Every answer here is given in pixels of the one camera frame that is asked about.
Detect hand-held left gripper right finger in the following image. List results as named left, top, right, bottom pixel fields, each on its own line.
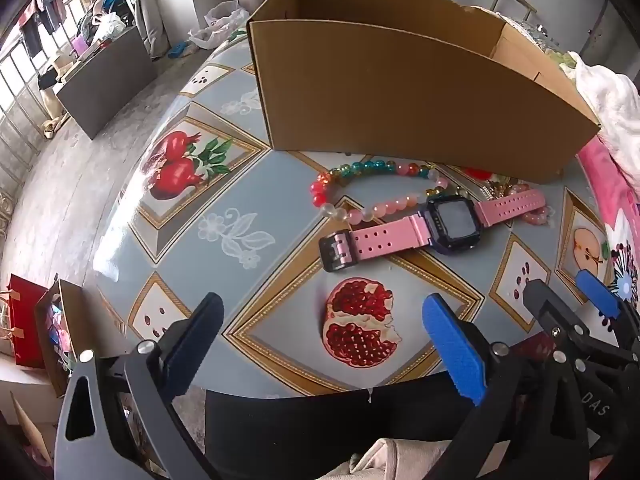
left=421, top=293, right=566, bottom=480

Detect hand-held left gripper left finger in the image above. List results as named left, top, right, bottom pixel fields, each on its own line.
left=54, top=292, right=226, bottom=480

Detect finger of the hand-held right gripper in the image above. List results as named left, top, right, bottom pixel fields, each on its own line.
left=574, top=268, right=640, bottom=352
left=521, top=278, right=594, bottom=362

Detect pink bead bracelet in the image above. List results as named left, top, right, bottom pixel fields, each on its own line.
left=520, top=204, right=553, bottom=227

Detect pink strap smart watch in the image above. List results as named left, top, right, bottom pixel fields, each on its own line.
left=318, top=190, right=547, bottom=273

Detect colourful bead bracelet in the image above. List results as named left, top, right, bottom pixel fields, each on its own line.
left=309, top=159, right=451, bottom=227

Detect brown cardboard box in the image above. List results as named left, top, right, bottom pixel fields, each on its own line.
left=246, top=0, right=601, bottom=183

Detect gold jewelry piece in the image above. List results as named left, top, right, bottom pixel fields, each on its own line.
left=480, top=180, right=531, bottom=201

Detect pink blanket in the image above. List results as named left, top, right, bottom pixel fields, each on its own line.
left=575, top=137, right=640, bottom=311

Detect small open cardboard box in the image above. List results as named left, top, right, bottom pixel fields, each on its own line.
left=34, top=279, right=93, bottom=398

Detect person's beige jacket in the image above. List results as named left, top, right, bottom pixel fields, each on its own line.
left=320, top=437, right=451, bottom=480

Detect person's black pants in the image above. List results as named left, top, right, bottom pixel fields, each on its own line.
left=202, top=375, right=481, bottom=480

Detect fruit print tablecloth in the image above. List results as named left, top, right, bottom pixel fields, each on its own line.
left=92, top=35, right=626, bottom=401

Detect red gift bag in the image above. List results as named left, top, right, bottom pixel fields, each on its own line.
left=0, top=274, right=60, bottom=371

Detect white fluffy blanket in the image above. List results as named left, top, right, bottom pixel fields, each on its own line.
left=570, top=52, right=640, bottom=153

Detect grey green lace blanket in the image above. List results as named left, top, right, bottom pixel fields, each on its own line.
left=500, top=10, right=581, bottom=68

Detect grey cabinet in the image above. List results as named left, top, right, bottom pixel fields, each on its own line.
left=54, top=24, right=158, bottom=140

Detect white plastic bag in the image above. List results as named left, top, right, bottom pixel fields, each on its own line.
left=189, top=1, right=251, bottom=51

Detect pile of clothes and bags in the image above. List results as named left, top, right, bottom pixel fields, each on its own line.
left=75, top=0, right=133, bottom=53

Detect grey curtain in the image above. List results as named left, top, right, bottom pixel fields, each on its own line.
left=117, top=0, right=173, bottom=58

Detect hanging clothes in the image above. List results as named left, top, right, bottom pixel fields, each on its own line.
left=17, top=0, right=88, bottom=58

